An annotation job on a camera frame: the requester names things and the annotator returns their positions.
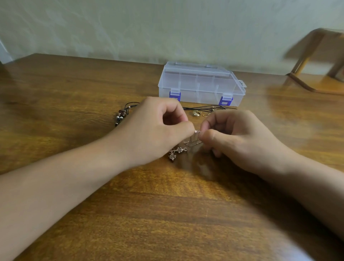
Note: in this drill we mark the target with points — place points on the person's right forearm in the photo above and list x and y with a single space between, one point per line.
322 199

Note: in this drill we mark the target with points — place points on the clear plastic organizer box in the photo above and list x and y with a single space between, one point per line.
201 84

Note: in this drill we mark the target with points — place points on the wooden shelf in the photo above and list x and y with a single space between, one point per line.
321 80

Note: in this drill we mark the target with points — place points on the person's right hand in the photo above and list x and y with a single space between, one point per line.
247 142

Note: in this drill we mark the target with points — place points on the person's left forearm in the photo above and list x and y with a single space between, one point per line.
45 196

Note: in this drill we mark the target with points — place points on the person's left hand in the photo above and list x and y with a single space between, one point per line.
148 132

